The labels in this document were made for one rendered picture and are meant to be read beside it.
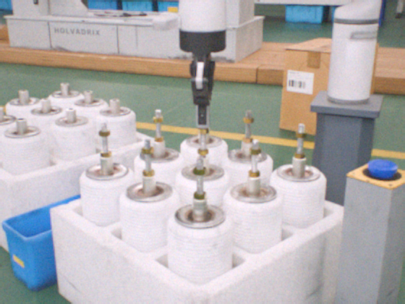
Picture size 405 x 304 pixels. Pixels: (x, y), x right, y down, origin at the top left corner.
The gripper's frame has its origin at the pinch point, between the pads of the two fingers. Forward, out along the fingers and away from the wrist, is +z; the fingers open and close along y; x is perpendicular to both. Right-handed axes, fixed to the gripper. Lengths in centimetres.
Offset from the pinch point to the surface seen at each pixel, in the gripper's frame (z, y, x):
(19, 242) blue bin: 25.0, -1.6, 34.3
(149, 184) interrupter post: 8.7, -10.0, 7.6
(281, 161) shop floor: 36, 73, -18
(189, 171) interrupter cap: 10.3, 0.1, 2.4
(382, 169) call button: 3.0, -15.1, -26.4
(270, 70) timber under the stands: 28, 181, -17
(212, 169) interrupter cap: 10.3, 1.6, -1.6
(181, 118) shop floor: 35, 117, 20
